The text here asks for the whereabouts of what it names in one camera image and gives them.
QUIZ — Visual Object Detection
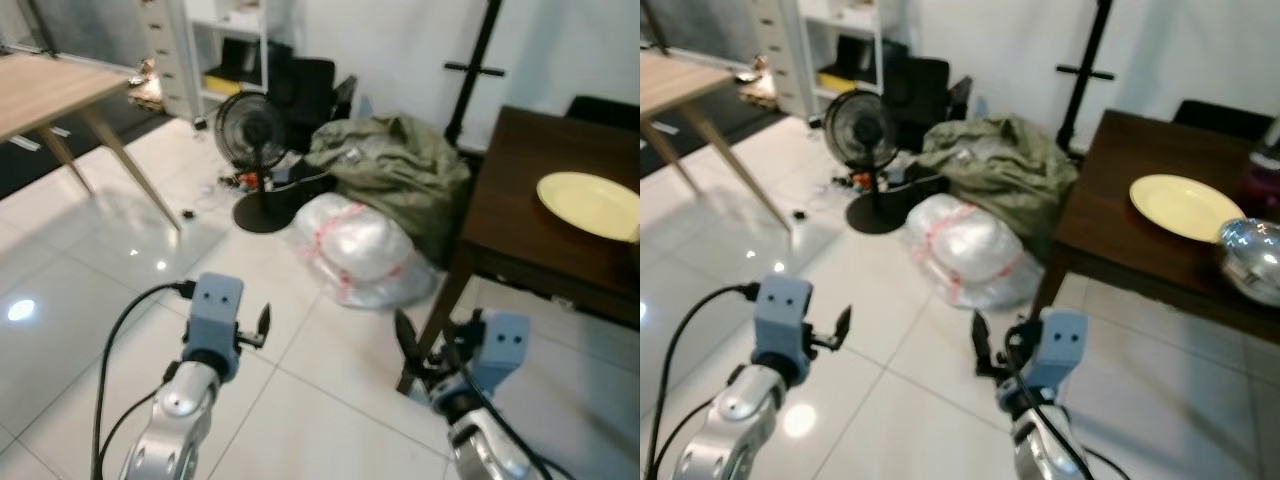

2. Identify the yellow plate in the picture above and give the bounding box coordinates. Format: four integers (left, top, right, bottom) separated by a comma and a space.
537, 172, 641, 244
1130, 174, 1247, 244

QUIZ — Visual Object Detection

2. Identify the black coat stand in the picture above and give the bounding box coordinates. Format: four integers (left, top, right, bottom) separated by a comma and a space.
1055, 0, 1116, 151
443, 0, 506, 146

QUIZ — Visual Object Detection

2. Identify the power strip with plugs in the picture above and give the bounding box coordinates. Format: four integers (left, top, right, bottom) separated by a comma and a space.
220, 168, 296, 193
835, 170, 906, 193

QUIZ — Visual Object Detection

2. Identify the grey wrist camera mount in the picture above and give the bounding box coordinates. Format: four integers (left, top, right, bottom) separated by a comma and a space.
468, 312, 531, 393
752, 277, 813, 361
1028, 308, 1089, 393
186, 273, 244, 353

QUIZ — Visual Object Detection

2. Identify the white open shelf unit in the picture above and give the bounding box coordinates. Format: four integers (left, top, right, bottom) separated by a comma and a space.
185, 0, 271, 106
800, 0, 886, 106

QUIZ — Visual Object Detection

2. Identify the silver metal bowl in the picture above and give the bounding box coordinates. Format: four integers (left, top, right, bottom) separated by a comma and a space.
1218, 218, 1280, 307

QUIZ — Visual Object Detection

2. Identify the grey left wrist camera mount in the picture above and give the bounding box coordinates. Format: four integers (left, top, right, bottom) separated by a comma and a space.
186, 273, 244, 353
752, 277, 813, 361

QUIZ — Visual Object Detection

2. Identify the black office chair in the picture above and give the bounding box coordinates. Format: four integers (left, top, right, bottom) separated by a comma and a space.
885, 55, 973, 151
265, 55, 358, 156

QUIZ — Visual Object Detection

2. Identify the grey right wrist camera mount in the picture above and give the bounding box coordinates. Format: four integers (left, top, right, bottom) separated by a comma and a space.
1028, 308, 1089, 393
468, 312, 531, 393

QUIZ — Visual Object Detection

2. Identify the black dining chair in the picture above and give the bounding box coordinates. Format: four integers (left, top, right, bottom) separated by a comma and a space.
1172, 98, 1276, 141

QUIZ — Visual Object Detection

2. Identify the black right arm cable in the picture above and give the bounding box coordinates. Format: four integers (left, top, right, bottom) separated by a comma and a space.
440, 335, 576, 480
1003, 340, 1133, 480

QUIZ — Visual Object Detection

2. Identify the olive green sack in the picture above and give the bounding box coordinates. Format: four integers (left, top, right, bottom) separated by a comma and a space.
305, 113, 471, 269
915, 115, 1081, 263

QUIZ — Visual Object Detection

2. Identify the black pedestal fan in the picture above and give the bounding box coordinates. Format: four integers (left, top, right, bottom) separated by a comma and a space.
215, 90, 323, 236
824, 88, 929, 237

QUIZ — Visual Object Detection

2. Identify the dark brown wooden table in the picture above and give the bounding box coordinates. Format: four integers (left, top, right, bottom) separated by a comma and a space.
397, 105, 641, 396
1030, 108, 1280, 346

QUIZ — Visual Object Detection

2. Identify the dark red container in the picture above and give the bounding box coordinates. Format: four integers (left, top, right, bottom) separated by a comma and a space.
1243, 118, 1280, 219

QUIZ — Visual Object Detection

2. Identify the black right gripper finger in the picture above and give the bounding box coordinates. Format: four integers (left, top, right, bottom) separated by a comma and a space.
972, 310, 998, 377
393, 308, 427, 367

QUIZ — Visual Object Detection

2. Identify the light wood table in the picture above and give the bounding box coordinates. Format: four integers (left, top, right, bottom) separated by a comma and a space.
0, 52, 183, 233
640, 50, 796, 233

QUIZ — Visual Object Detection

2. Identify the gold ornament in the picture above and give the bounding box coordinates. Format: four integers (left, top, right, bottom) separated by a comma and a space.
738, 55, 779, 106
128, 58, 166, 109

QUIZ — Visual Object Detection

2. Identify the black box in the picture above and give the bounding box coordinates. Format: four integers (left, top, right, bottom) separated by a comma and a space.
835, 36, 883, 86
220, 38, 266, 89

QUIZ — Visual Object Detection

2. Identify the bubble wrap bundle red tape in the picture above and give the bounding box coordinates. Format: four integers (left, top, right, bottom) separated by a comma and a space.
290, 192, 438, 309
905, 193, 1046, 309

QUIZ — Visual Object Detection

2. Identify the white drawer cabinet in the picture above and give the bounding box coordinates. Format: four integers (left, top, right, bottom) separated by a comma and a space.
750, 0, 813, 119
140, 0, 201, 121

